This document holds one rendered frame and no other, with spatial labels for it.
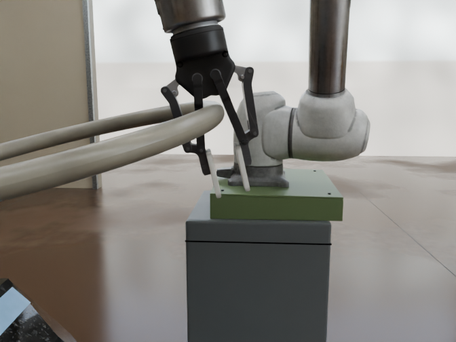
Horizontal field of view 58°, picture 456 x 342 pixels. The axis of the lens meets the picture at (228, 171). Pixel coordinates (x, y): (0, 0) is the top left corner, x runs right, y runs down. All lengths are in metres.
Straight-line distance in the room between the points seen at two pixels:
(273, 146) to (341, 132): 0.19
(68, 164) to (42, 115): 5.47
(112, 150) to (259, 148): 0.85
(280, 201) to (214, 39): 0.67
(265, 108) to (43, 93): 4.83
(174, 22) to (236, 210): 0.70
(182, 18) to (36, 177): 0.27
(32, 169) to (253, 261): 0.86
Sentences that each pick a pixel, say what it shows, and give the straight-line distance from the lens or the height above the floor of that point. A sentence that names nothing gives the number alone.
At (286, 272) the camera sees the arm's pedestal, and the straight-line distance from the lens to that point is 1.19.
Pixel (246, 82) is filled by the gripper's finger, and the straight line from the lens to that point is 0.59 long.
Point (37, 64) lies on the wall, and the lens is 5.89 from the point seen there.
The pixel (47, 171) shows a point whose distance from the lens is 0.40.
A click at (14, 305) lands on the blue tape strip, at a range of 0.74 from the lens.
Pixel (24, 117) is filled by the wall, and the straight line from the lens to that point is 5.99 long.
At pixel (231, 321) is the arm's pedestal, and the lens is 1.26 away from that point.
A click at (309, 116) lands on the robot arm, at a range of 1.17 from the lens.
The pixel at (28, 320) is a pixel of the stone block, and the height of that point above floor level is 0.79.
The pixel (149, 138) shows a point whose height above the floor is 1.09.
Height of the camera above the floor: 1.12
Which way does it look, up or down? 10 degrees down
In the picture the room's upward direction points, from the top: straight up
